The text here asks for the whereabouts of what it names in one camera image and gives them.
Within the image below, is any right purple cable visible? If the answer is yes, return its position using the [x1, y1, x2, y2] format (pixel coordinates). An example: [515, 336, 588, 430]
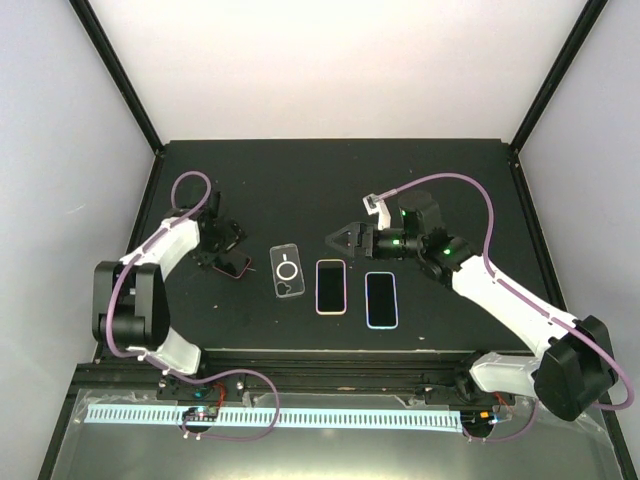
[377, 172, 633, 444]

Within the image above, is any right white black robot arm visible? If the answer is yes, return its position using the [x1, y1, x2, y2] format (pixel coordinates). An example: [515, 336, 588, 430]
[326, 191, 620, 421]

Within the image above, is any black front frame rail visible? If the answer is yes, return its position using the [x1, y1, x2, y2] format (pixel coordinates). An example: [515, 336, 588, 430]
[74, 349, 640, 480]

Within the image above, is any left black corner post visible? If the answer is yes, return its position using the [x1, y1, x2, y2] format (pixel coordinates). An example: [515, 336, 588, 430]
[69, 0, 164, 155]

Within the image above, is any light blue phone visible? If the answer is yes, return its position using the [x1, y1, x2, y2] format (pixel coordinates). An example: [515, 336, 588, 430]
[364, 270, 400, 331]

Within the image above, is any small circuit board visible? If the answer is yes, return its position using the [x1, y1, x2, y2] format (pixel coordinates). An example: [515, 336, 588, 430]
[460, 410, 513, 427]
[182, 406, 219, 422]

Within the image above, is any black screen phone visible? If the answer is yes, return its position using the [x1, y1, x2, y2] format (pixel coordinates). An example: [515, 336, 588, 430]
[317, 261, 346, 312]

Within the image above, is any left small circuit board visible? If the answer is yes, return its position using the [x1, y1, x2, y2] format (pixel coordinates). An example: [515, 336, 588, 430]
[182, 406, 219, 422]

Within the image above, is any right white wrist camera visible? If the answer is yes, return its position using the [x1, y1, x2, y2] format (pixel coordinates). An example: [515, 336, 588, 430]
[362, 194, 392, 231]

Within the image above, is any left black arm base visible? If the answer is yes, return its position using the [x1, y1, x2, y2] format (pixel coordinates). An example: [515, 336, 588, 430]
[156, 372, 247, 404]

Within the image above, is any clear magsafe phone case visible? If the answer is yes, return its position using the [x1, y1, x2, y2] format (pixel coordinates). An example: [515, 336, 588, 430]
[269, 243, 306, 299]

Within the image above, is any black corner post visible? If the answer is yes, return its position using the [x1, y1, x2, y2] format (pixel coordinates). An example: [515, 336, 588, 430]
[69, 0, 164, 155]
[509, 0, 608, 154]

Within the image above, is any right small circuit board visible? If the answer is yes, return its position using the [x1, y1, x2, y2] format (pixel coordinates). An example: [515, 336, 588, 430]
[460, 410, 513, 427]

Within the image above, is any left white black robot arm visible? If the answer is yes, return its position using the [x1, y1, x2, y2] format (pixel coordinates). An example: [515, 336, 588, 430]
[92, 191, 251, 399]

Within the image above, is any beige pink phone case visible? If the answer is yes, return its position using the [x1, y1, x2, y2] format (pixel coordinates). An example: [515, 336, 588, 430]
[314, 258, 349, 316]

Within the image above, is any right black corner post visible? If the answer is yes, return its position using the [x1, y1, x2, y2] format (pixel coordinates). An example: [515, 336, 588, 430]
[509, 0, 608, 154]

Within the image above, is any red cased phone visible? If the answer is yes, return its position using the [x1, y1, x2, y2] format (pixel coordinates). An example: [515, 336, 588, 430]
[213, 250, 251, 279]

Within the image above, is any white slotted cable duct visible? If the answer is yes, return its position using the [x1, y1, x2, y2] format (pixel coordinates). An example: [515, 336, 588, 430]
[84, 404, 463, 433]

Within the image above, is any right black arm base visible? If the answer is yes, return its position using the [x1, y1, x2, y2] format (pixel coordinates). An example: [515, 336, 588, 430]
[418, 370, 515, 408]

